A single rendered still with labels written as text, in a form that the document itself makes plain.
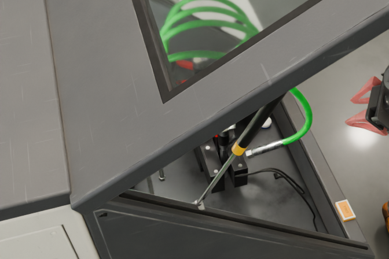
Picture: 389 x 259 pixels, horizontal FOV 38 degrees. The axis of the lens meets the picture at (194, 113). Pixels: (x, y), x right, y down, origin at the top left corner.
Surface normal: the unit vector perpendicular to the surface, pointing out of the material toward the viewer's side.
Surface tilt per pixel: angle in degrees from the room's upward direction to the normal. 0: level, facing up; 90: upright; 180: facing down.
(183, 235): 90
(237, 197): 0
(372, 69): 0
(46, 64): 0
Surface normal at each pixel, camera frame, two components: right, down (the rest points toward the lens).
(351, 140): -0.05, -0.64
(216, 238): 0.25, 0.73
